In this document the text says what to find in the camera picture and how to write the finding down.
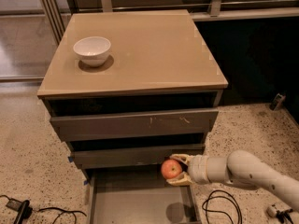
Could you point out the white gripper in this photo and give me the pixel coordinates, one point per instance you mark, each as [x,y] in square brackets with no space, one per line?
[197,169]

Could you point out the red apple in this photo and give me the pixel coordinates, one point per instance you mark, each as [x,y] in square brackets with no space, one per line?
[171,169]

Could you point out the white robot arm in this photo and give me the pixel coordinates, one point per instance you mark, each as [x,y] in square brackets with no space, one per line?
[240,169]

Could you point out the grey middle drawer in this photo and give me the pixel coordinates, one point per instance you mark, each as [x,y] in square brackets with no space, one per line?
[135,156]

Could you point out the grey open bottom drawer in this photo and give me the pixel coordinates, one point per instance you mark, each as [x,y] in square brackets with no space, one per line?
[138,195]

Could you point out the grey drawer cabinet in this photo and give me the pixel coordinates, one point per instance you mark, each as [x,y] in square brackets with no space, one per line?
[158,61]

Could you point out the grey top drawer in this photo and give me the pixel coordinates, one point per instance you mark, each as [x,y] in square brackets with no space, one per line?
[139,124]

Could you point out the white power strip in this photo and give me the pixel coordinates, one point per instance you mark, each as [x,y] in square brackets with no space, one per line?
[278,210]

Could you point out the blue tape piece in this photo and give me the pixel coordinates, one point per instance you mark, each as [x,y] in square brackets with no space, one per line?
[70,159]

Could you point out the small grey floor device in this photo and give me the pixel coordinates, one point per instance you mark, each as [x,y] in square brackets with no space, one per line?
[277,101]

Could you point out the white ceramic bowl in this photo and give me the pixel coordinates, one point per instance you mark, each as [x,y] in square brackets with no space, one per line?
[93,50]

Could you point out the black power adapter with cable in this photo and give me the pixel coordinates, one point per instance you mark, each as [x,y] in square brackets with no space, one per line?
[24,210]

